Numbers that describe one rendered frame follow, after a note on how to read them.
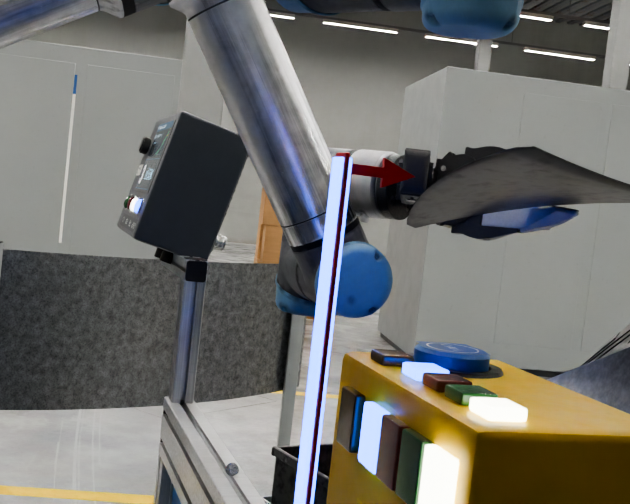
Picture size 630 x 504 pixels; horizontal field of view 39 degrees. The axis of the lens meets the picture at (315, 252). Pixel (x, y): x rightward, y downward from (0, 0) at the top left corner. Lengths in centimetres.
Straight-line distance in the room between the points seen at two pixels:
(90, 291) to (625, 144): 551
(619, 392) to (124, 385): 179
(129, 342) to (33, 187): 435
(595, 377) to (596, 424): 44
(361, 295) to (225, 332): 174
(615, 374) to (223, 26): 47
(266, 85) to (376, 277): 21
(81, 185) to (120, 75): 83
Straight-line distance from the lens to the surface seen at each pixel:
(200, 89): 493
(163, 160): 126
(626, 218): 732
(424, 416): 40
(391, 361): 46
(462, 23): 69
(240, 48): 87
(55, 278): 235
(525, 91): 703
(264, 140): 87
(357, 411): 46
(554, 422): 39
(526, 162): 70
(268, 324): 273
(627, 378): 84
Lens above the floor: 115
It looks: 3 degrees down
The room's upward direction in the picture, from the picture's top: 6 degrees clockwise
